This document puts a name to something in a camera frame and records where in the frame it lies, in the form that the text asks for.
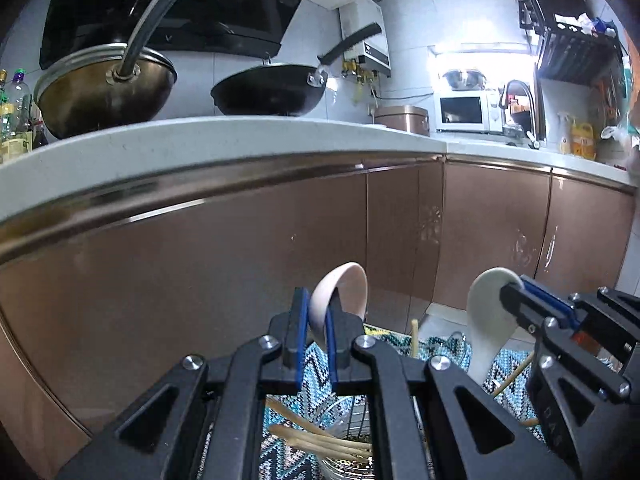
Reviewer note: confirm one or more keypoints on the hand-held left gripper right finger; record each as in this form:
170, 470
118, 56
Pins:
331, 355

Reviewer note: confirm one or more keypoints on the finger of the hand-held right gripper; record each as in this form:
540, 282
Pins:
615, 320
517, 302

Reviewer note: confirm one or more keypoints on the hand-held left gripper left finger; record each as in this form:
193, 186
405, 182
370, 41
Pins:
300, 345

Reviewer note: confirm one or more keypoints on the white ceramic spoon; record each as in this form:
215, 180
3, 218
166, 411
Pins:
485, 320

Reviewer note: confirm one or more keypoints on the pink ceramic spoon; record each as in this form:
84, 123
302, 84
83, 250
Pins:
345, 290

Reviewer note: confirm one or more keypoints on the zigzag knitted table mat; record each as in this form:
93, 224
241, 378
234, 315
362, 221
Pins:
505, 410

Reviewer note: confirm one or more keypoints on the brown kitchen base cabinet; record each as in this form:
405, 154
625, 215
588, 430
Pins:
200, 270

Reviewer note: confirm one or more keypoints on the white spray bottle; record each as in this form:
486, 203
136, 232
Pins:
565, 135

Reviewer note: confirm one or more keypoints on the yellow detergent bottle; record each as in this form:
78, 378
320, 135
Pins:
584, 141

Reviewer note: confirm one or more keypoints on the white microwave oven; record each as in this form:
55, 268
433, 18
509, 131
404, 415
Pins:
465, 112

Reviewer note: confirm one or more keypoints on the steel kitchen faucet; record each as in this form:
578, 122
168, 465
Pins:
529, 105

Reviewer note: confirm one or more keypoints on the brown rice cooker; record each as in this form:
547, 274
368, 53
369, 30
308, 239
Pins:
402, 120

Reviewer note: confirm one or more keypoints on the steel bowl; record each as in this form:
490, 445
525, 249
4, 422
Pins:
465, 79

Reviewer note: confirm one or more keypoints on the black wok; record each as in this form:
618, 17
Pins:
270, 92

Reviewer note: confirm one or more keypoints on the under-cabinet light strip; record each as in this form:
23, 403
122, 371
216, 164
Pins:
480, 49

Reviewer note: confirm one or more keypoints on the white water heater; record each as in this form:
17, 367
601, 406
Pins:
362, 30

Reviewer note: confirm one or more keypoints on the steel wok with lid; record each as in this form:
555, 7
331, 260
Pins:
100, 100

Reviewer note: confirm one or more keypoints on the dark sauce bottle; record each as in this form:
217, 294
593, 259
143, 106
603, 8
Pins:
39, 132

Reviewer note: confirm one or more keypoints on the black range hood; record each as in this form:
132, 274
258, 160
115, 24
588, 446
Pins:
225, 0

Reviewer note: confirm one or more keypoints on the yellow-label oil bottle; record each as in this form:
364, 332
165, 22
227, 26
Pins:
7, 142

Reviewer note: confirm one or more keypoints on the clear plastic bottle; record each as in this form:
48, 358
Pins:
19, 97

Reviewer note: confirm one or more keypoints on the black wall rack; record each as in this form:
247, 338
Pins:
575, 35

